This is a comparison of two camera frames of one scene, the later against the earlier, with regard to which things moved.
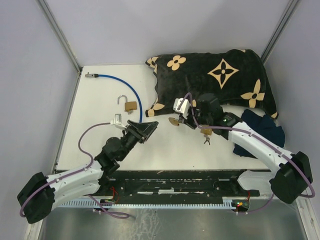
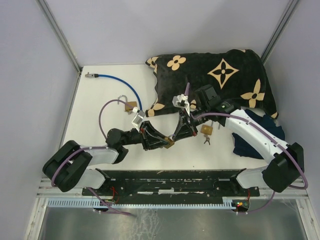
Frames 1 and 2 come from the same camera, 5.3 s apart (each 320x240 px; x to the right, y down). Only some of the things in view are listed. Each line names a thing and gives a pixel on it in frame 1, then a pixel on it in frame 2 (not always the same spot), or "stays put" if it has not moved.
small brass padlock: (174, 121) -> (170, 142)
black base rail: (199, 184) stays put
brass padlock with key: (129, 106) stays put
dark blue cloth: (265, 126) stays put
